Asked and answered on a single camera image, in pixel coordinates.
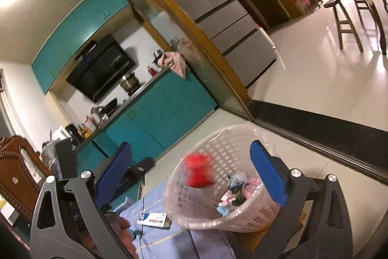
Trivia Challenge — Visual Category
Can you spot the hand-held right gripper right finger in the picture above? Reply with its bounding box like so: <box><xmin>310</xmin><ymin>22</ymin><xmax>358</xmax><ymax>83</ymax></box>
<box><xmin>242</xmin><ymin>140</ymin><xmax>354</xmax><ymax>259</ymax></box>

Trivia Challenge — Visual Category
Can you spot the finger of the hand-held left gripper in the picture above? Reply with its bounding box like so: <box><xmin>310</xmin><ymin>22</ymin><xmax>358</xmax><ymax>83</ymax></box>
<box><xmin>115</xmin><ymin>157</ymin><xmax>156</xmax><ymax>196</ymax></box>

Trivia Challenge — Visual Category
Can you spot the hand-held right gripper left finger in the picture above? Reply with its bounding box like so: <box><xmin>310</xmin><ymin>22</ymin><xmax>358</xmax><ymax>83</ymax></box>
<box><xmin>30</xmin><ymin>142</ymin><xmax>143</xmax><ymax>259</ymax></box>

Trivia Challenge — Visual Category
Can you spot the large pink plastic packaging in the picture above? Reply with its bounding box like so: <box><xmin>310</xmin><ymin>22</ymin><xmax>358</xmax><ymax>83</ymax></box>
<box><xmin>242</xmin><ymin>176</ymin><xmax>262</xmax><ymax>199</ymax></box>

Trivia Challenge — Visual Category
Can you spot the white plastic bag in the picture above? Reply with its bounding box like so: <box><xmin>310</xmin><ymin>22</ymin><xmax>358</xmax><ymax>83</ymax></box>
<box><xmin>227</xmin><ymin>173</ymin><xmax>248</xmax><ymax>190</ymax></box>

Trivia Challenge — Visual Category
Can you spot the white toothpaste box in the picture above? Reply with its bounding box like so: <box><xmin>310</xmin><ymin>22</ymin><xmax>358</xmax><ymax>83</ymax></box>
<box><xmin>137</xmin><ymin>212</ymin><xmax>172</xmax><ymax>230</ymax></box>

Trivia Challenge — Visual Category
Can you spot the white lined waste basket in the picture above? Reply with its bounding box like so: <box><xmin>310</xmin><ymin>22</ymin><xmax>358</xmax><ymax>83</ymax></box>
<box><xmin>164</xmin><ymin>125</ymin><xmax>281</xmax><ymax>232</ymax></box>

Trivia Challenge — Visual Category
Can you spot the small pink packet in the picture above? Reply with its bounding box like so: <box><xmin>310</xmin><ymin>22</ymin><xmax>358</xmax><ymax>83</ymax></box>
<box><xmin>220</xmin><ymin>191</ymin><xmax>240</xmax><ymax>209</ymax></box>

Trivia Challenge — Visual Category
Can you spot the red wrapper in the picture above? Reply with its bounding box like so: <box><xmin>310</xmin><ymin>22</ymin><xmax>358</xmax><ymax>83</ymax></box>
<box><xmin>183</xmin><ymin>153</ymin><xmax>215</xmax><ymax>188</ymax></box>

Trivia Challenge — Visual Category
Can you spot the blue face mask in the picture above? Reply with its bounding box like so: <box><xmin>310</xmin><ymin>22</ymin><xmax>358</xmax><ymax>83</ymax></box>
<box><xmin>216</xmin><ymin>204</ymin><xmax>233</xmax><ymax>217</ymax></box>

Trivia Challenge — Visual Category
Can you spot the person's left hand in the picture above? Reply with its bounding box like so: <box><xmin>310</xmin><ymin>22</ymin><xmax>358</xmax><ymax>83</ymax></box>
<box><xmin>117</xmin><ymin>216</ymin><xmax>140</xmax><ymax>259</ymax></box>

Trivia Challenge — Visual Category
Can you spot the orange condiment bottle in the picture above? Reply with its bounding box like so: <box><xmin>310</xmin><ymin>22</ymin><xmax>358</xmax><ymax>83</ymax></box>
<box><xmin>81</xmin><ymin>118</ymin><xmax>93</xmax><ymax>138</ymax></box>

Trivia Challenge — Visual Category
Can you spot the teal lower kitchen cabinet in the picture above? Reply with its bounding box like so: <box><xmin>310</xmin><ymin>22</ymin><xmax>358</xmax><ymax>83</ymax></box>
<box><xmin>74</xmin><ymin>68</ymin><xmax>218</xmax><ymax>187</ymax></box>

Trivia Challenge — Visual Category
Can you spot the teal kitchen cabinet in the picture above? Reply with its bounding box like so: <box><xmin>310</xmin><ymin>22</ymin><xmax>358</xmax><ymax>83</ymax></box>
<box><xmin>31</xmin><ymin>0</ymin><xmax>131</xmax><ymax>96</ymax></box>
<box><xmin>74</xmin><ymin>68</ymin><xmax>218</xmax><ymax>187</ymax></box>

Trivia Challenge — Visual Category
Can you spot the steel kettle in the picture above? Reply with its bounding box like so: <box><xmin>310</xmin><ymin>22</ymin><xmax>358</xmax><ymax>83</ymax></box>
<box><xmin>90</xmin><ymin>107</ymin><xmax>105</xmax><ymax>126</ymax></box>

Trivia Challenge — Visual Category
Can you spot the black door threshold strip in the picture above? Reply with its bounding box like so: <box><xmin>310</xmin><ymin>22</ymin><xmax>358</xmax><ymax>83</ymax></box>
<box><xmin>249</xmin><ymin>100</ymin><xmax>388</xmax><ymax>181</ymax></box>

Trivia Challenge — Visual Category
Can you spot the blue cloth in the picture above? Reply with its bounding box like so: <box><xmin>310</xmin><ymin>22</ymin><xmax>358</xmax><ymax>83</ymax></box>
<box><xmin>113</xmin><ymin>183</ymin><xmax>237</xmax><ymax>259</ymax></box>

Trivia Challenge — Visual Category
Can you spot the brown wooden stool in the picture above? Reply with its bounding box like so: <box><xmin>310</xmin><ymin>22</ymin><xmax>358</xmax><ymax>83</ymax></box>
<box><xmin>226</xmin><ymin>212</ymin><xmax>304</xmax><ymax>257</ymax></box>

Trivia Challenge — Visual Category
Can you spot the black wok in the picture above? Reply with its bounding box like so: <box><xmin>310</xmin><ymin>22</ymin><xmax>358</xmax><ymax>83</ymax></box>
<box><xmin>97</xmin><ymin>98</ymin><xmax>118</xmax><ymax>116</ymax></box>

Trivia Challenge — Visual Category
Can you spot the steel cooking pot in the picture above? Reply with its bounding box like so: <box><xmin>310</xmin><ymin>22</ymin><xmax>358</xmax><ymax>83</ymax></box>
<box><xmin>119</xmin><ymin>73</ymin><xmax>140</xmax><ymax>93</ymax></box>

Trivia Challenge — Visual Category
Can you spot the carved wooden chair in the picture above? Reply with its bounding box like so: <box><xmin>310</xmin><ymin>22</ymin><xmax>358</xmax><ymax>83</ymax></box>
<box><xmin>0</xmin><ymin>136</ymin><xmax>54</xmax><ymax>228</ymax></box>

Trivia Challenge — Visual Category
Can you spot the black range hood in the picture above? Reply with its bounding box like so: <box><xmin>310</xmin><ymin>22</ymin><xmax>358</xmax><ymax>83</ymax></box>
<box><xmin>66</xmin><ymin>33</ymin><xmax>137</xmax><ymax>103</ymax></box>

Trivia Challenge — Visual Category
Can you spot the pink hanging cloth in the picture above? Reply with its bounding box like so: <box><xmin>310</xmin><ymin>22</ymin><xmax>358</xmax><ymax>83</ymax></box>
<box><xmin>157</xmin><ymin>52</ymin><xmax>188</xmax><ymax>79</ymax></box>

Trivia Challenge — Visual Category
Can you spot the wood framed glass partition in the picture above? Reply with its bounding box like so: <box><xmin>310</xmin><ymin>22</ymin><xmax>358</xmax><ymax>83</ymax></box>
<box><xmin>105</xmin><ymin>0</ymin><xmax>256</xmax><ymax>124</ymax></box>

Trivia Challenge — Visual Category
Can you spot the silver refrigerator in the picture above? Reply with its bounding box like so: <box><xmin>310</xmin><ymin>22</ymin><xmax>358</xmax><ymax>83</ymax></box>
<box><xmin>152</xmin><ymin>0</ymin><xmax>277</xmax><ymax>89</ymax></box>

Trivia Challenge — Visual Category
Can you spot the teal upper kitchen cabinet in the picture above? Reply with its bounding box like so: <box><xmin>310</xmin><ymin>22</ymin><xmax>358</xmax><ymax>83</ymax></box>
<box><xmin>31</xmin><ymin>0</ymin><xmax>131</xmax><ymax>96</ymax></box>

